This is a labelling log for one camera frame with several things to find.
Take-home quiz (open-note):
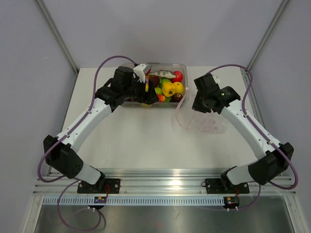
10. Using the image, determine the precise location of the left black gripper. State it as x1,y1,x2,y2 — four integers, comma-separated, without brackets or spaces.
123,77,159,105

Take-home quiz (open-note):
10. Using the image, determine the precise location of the clear zip top bag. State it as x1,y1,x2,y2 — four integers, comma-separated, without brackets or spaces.
174,87,227,133

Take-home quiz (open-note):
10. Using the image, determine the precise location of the red toy pear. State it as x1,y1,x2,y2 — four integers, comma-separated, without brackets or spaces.
157,94,166,102

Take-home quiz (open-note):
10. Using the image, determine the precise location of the yellow toy bell pepper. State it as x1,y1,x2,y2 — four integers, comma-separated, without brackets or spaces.
162,82,176,97

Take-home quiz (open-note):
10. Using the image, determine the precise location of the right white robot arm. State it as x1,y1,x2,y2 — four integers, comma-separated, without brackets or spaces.
192,74,294,192

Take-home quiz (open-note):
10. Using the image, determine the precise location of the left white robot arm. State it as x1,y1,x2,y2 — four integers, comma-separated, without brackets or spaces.
44,64,159,193

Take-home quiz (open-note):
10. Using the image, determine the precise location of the clear plastic food container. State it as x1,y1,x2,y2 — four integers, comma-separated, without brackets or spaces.
119,63,188,109

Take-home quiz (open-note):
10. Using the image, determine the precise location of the orange toy citrus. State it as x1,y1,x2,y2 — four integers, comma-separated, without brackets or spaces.
173,82,184,94

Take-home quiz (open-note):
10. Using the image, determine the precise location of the dark red toy apple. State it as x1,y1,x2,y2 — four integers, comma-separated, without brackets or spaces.
171,93,183,103

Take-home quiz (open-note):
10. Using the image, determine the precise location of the red toy tomato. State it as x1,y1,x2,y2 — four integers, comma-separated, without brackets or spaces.
171,71,183,83

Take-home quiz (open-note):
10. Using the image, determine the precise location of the grey toy fish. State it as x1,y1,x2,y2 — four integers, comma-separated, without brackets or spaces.
148,70,175,79

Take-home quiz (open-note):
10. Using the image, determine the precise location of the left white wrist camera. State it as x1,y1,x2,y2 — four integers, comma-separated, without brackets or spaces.
133,64,150,83

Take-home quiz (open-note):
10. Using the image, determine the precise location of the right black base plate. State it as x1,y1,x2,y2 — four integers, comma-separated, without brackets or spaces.
201,178,250,194

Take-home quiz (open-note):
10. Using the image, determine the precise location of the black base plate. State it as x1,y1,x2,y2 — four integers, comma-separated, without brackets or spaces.
77,178,121,194
201,178,250,194

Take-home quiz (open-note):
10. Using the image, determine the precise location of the aluminium mounting rail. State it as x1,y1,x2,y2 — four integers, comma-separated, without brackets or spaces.
32,168,296,197

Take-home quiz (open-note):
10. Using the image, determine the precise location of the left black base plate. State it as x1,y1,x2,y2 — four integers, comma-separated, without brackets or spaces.
77,178,121,194

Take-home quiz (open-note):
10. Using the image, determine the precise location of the white slotted cable duct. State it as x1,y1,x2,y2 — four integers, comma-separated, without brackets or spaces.
43,196,225,206

